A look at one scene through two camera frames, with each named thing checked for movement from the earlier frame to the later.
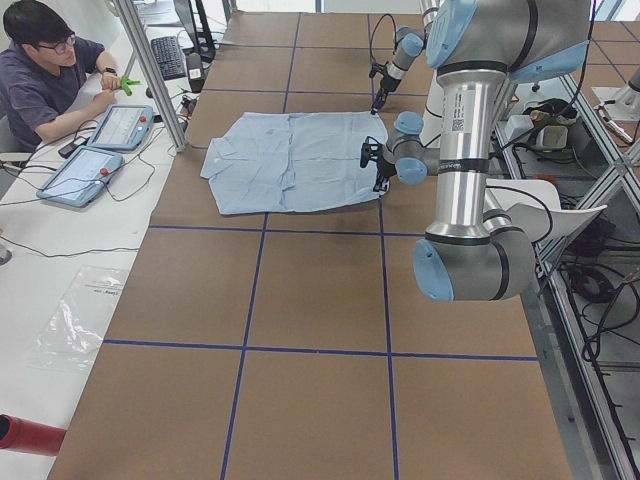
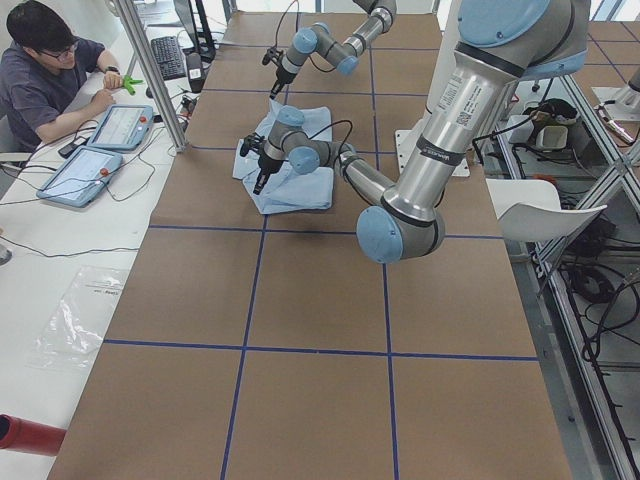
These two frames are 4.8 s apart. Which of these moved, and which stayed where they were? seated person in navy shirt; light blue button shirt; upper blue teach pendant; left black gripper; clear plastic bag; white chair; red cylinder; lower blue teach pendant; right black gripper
Moved: light blue button shirt; right black gripper; left black gripper
Stayed: white chair; red cylinder; lower blue teach pendant; seated person in navy shirt; clear plastic bag; upper blue teach pendant
